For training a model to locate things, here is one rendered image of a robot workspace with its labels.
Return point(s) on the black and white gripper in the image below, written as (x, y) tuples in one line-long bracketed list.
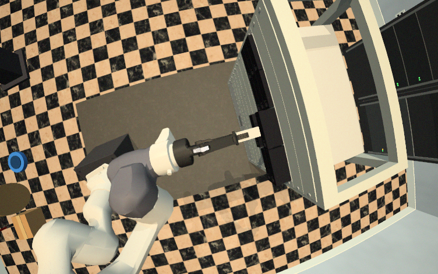
[(182, 149)]

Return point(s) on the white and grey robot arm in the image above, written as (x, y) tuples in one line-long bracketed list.
[(133, 194)]

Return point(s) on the grey storage rack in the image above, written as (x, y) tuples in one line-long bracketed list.
[(293, 84)]

